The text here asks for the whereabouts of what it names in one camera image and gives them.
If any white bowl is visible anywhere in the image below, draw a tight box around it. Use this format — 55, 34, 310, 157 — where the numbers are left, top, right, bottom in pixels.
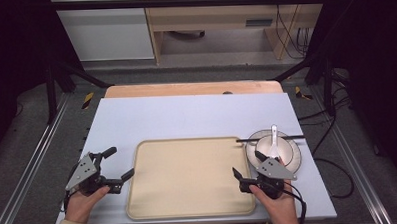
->
254, 134, 295, 168

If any beige tray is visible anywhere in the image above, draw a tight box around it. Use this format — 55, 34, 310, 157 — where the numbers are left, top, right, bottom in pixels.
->
123, 135, 257, 222

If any wooden table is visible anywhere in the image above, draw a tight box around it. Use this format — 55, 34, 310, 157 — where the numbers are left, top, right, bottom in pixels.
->
104, 78, 284, 100

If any bundle of black hanging cables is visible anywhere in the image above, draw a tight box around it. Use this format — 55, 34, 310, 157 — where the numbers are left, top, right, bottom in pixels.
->
272, 0, 313, 61

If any white cabinet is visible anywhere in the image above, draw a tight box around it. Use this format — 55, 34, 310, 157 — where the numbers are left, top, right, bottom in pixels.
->
49, 0, 156, 64

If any light wooden desk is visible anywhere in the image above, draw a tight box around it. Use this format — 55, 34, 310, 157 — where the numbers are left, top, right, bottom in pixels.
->
141, 0, 332, 66

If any white ceramic spoon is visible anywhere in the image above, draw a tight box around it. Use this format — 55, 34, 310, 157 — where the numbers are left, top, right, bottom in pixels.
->
266, 123, 283, 160

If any black metal stand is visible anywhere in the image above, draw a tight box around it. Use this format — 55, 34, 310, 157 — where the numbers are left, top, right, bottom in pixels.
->
271, 50, 339, 119
44, 56, 116, 125

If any black chopstick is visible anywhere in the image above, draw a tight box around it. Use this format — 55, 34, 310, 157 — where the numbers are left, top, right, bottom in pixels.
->
235, 134, 306, 145

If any person's right hand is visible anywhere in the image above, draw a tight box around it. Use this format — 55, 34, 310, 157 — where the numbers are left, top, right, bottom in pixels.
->
248, 183, 300, 224

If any black curtain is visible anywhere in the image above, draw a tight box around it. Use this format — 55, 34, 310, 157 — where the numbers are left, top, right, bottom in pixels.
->
0, 0, 88, 162
302, 0, 397, 196

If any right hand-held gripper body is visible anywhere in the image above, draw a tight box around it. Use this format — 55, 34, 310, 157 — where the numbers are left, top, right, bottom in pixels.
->
237, 156, 300, 202

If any black floor cable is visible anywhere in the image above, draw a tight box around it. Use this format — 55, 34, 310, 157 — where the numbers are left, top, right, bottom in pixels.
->
296, 95, 356, 201

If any white plate with dark rim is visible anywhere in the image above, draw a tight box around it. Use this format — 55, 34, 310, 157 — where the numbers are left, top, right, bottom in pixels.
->
244, 127, 304, 176

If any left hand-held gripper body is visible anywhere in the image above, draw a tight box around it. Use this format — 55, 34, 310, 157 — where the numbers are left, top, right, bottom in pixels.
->
63, 150, 124, 198

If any aluminium floor rail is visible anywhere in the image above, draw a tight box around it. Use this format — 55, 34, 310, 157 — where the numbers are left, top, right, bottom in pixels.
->
0, 91, 76, 224
310, 82, 395, 224

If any black horizontal frame bar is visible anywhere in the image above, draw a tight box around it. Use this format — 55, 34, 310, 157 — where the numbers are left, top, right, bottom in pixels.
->
48, 0, 331, 14

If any white board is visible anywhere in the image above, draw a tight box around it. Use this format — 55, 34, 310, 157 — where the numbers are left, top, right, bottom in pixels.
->
50, 89, 338, 224

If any right hand-held gripper black cable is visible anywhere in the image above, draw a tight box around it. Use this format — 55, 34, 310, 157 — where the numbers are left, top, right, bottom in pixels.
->
281, 179, 308, 224

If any person's left hand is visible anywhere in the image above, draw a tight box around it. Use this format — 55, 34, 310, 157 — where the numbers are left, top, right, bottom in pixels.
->
63, 185, 112, 224

